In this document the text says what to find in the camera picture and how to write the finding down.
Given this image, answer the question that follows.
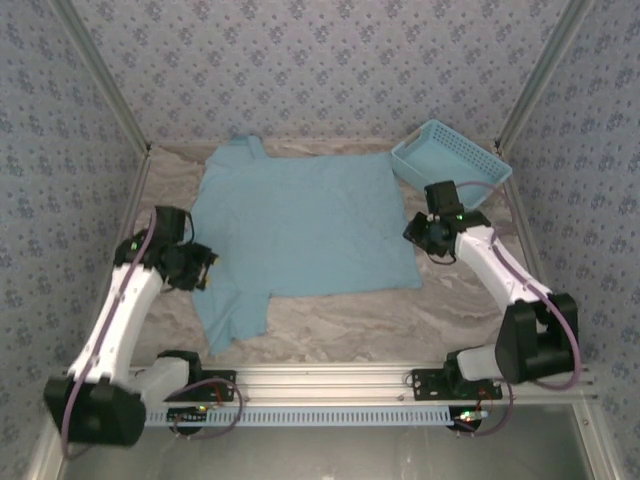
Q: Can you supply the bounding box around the aluminium frame post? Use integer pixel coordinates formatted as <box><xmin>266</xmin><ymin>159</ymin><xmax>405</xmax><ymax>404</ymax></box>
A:
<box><xmin>494</xmin><ymin>0</ymin><xmax>596</xmax><ymax>154</ymax></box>
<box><xmin>49</xmin><ymin>0</ymin><xmax>152</xmax><ymax>156</ymax></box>

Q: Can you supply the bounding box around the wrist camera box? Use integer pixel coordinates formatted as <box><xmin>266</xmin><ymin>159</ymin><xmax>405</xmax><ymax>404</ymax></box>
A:
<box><xmin>422</xmin><ymin>179</ymin><xmax>465</xmax><ymax>217</ymax></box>
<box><xmin>152</xmin><ymin>205</ymin><xmax>190</xmax><ymax>244</ymax></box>

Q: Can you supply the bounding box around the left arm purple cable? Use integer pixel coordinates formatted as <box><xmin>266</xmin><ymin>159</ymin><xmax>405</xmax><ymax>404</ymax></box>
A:
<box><xmin>60</xmin><ymin>207</ymin><xmax>244</xmax><ymax>460</ymax></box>

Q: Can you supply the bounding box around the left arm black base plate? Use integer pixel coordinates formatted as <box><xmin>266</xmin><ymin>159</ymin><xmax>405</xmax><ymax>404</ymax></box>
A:
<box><xmin>146</xmin><ymin>369</ymin><xmax>237</xmax><ymax>402</ymax></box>

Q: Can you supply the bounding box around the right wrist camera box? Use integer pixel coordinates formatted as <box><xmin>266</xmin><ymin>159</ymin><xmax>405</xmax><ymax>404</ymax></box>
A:
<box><xmin>422</xmin><ymin>179</ymin><xmax>465</xmax><ymax>217</ymax></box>

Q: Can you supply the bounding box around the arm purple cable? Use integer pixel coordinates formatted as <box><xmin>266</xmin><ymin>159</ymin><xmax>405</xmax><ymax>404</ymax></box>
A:
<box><xmin>60</xmin><ymin>207</ymin><xmax>244</xmax><ymax>460</ymax></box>
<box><xmin>452</xmin><ymin>180</ymin><xmax>585</xmax><ymax>437</ymax></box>

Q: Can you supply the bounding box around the light blue printed t-shirt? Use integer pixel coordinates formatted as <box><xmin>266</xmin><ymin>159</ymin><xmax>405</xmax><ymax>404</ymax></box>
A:
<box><xmin>191</xmin><ymin>134</ymin><xmax>424</xmax><ymax>357</ymax></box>

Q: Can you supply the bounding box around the slotted cable duct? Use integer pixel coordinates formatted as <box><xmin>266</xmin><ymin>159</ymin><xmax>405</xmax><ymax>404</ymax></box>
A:
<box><xmin>142</xmin><ymin>405</ymin><xmax>451</xmax><ymax>429</ymax></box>

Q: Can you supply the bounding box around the control board with LEDs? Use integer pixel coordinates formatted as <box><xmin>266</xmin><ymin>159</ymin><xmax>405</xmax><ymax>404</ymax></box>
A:
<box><xmin>167</xmin><ymin>405</ymin><xmax>209</xmax><ymax>435</ymax></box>
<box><xmin>448</xmin><ymin>407</ymin><xmax>494</xmax><ymax>436</ymax></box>

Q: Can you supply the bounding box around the blue plastic basket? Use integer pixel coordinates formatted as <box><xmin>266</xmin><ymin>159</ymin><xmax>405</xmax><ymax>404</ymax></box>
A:
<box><xmin>391</xmin><ymin>119</ymin><xmax>514</xmax><ymax>209</ymax></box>

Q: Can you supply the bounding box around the aluminium table side rail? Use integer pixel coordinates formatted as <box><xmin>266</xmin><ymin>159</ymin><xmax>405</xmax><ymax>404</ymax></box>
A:
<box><xmin>77</xmin><ymin>149</ymin><xmax>151</xmax><ymax>366</ymax></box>
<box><xmin>499</xmin><ymin>149</ymin><xmax>571</xmax><ymax>364</ymax></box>

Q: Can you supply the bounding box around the aluminium mounting rail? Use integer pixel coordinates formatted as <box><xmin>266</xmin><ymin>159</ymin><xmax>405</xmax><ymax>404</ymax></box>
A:
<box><xmin>54</xmin><ymin>363</ymin><xmax>599</xmax><ymax>405</ymax></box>

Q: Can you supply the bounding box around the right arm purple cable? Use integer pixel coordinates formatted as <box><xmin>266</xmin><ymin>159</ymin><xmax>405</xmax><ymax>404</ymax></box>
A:
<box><xmin>452</xmin><ymin>180</ymin><xmax>585</xmax><ymax>437</ymax></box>

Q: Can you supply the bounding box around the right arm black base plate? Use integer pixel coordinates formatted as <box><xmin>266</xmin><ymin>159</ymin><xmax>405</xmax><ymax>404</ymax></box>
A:
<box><xmin>410</xmin><ymin>368</ymin><xmax>503</xmax><ymax>401</ymax></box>

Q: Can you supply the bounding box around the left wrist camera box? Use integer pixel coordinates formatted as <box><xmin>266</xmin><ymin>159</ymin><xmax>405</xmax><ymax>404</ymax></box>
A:
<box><xmin>152</xmin><ymin>205</ymin><xmax>190</xmax><ymax>244</ymax></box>

